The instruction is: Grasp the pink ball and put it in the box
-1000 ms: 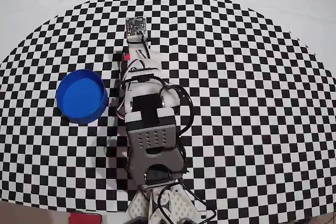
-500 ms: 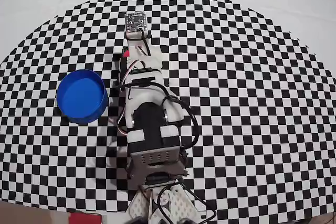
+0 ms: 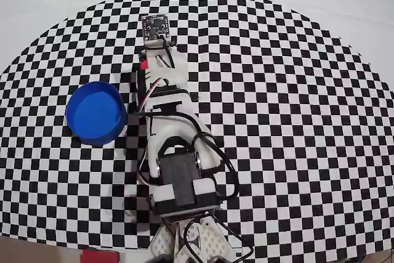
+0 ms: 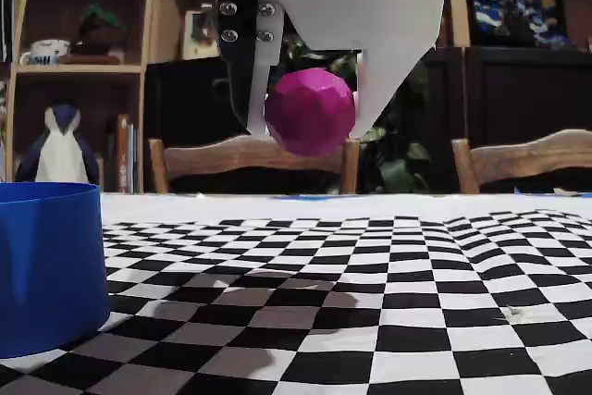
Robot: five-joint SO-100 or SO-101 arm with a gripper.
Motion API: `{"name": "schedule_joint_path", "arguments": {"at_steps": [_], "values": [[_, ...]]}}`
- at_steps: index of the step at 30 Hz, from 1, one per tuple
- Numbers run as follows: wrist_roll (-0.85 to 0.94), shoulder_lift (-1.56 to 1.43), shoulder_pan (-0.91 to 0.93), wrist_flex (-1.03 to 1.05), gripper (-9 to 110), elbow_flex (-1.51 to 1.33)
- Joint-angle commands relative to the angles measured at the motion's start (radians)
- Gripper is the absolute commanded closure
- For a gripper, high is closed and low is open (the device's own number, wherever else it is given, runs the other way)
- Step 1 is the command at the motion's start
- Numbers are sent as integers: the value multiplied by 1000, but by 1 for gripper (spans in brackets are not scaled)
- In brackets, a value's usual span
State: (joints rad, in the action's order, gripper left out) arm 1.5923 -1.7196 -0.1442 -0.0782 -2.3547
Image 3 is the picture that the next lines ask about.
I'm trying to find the checkerboard printed white sheet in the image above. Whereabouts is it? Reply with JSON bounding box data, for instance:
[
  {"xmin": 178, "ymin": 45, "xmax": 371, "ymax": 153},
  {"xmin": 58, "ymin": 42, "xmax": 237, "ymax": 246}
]
[{"xmin": 0, "ymin": 0, "xmax": 394, "ymax": 262}]

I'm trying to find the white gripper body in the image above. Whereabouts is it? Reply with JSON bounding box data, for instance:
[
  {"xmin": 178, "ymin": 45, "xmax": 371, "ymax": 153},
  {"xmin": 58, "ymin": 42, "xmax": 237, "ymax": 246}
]
[{"xmin": 138, "ymin": 44, "xmax": 190, "ymax": 94}]

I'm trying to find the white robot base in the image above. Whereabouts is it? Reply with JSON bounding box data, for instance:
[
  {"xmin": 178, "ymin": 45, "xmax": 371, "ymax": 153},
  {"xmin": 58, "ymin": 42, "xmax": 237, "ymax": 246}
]
[{"xmin": 147, "ymin": 213, "xmax": 250, "ymax": 263}]

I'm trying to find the red flat object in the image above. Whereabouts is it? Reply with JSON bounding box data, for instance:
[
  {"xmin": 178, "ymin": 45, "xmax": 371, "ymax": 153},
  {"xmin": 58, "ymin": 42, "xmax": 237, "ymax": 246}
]
[{"xmin": 80, "ymin": 249, "xmax": 121, "ymax": 263}]

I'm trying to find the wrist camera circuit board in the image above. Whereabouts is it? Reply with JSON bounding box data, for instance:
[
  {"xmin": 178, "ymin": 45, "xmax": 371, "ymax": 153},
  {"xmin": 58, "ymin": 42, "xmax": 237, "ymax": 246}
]
[{"xmin": 140, "ymin": 13, "xmax": 173, "ymax": 49}]

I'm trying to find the blue round box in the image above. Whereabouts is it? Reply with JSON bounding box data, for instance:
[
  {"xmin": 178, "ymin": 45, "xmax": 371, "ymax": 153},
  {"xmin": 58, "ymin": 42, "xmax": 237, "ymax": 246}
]
[{"xmin": 66, "ymin": 80, "xmax": 129, "ymax": 147}]

